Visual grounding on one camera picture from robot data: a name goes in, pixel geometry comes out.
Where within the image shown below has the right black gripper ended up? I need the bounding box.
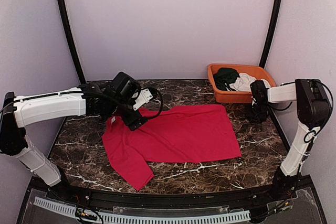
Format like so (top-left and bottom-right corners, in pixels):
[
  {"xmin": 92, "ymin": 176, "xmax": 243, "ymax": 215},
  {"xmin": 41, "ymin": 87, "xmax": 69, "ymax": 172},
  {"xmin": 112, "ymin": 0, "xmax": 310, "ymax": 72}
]
[{"xmin": 244, "ymin": 101, "xmax": 268, "ymax": 121}]

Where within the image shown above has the red t-shirt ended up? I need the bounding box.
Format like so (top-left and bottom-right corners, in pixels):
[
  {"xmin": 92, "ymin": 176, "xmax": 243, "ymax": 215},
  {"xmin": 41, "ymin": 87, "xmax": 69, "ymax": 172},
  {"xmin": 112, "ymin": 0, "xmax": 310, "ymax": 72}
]
[{"xmin": 102, "ymin": 104, "xmax": 241, "ymax": 191}]

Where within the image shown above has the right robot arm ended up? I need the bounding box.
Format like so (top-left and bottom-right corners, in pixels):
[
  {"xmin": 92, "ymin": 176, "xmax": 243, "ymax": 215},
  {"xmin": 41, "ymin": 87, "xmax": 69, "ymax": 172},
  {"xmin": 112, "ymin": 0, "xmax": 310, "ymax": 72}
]
[{"xmin": 250, "ymin": 79, "xmax": 334, "ymax": 200}]

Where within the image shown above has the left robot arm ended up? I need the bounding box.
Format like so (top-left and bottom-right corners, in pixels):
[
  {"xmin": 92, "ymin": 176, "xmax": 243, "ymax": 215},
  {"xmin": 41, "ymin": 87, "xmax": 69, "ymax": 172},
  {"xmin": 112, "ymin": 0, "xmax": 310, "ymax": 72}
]
[{"xmin": 1, "ymin": 72, "xmax": 163, "ymax": 201}]

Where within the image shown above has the white garment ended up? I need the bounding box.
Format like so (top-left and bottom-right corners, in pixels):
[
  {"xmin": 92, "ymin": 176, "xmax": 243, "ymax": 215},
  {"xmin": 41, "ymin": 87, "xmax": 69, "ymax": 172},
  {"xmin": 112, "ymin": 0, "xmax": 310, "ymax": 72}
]
[{"xmin": 229, "ymin": 73, "xmax": 257, "ymax": 92}]

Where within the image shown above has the orange plastic basin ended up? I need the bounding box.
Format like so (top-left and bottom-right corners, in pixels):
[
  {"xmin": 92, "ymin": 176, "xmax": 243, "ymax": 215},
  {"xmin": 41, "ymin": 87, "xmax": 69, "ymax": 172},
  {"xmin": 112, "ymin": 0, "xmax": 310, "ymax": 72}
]
[{"xmin": 207, "ymin": 63, "xmax": 276, "ymax": 104}]

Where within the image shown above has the dark green garment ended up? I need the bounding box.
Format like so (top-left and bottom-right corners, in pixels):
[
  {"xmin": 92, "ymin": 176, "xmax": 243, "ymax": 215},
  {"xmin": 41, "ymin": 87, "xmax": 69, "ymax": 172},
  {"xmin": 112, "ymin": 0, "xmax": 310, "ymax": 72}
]
[{"xmin": 213, "ymin": 68, "xmax": 239, "ymax": 91}]

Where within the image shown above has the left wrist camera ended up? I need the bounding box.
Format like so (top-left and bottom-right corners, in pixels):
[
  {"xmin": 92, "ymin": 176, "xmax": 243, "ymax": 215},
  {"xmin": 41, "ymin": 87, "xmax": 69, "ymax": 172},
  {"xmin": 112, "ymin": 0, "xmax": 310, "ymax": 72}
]
[{"xmin": 112, "ymin": 72, "xmax": 153, "ymax": 111}]

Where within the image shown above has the black front rail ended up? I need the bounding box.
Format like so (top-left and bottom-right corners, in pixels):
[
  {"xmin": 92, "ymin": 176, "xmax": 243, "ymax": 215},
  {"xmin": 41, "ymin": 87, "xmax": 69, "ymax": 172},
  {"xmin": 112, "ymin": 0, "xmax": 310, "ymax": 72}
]
[{"xmin": 28, "ymin": 176, "xmax": 313, "ymax": 213}]

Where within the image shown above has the white slotted cable duct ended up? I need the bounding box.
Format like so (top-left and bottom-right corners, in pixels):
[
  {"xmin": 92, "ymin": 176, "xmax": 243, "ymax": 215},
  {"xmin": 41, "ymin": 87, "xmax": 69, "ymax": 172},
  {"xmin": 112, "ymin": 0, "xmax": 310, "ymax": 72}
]
[{"xmin": 33, "ymin": 197, "xmax": 251, "ymax": 223}]

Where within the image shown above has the right black frame post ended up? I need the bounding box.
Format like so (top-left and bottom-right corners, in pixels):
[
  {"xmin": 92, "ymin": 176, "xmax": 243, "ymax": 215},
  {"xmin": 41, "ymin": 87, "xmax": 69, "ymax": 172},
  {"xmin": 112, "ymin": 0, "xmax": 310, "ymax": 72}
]
[{"xmin": 259, "ymin": 0, "xmax": 281, "ymax": 68}]

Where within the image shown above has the black frame post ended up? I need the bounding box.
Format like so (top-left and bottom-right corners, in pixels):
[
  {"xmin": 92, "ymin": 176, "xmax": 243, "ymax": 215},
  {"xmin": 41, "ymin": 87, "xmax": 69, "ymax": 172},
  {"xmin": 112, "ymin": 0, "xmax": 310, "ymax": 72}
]
[
  {"xmin": 57, "ymin": 0, "xmax": 86, "ymax": 84},
  {"xmin": 259, "ymin": 0, "xmax": 281, "ymax": 68}
]

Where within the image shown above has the left black frame post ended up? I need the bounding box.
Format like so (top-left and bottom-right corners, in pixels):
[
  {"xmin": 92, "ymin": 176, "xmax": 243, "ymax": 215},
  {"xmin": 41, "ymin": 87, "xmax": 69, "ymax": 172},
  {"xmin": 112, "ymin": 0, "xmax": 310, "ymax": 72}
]
[{"xmin": 57, "ymin": 0, "xmax": 86, "ymax": 84}]

